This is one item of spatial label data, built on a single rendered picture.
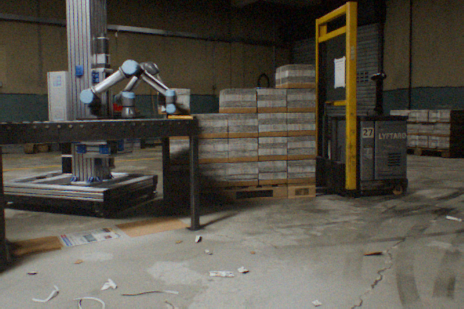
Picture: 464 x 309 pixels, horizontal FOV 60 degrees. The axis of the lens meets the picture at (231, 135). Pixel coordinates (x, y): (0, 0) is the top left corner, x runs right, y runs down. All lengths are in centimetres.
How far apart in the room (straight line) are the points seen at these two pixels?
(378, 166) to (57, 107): 307
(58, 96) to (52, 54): 616
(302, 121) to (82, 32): 218
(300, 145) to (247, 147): 52
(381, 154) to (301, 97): 96
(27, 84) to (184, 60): 388
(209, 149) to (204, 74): 775
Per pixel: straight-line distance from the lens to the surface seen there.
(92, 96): 341
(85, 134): 262
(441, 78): 988
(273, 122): 386
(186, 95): 369
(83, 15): 394
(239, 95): 377
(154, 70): 415
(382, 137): 417
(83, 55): 390
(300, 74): 397
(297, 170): 398
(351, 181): 401
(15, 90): 995
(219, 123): 373
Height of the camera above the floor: 85
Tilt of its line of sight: 3 degrees down
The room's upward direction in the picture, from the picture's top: 1 degrees counter-clockwise
